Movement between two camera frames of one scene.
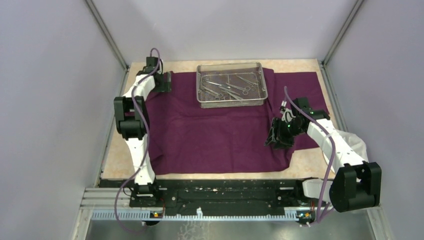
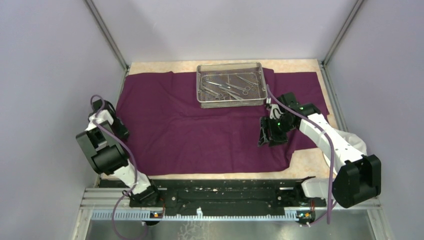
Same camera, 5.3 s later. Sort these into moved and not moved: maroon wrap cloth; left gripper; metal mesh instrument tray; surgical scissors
Moved: left gripper
Not moved: metal mesh instrument tray; surgical scissors; maroon wrap cloth
